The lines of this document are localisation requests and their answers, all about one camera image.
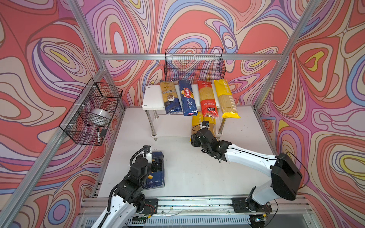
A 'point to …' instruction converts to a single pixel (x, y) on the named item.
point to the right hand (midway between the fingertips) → (196, 139)
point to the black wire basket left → (88, 120)
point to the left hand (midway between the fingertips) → (156, 154)
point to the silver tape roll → (98, 113)
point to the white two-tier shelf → (162, 123)
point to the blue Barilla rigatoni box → (155, 180)
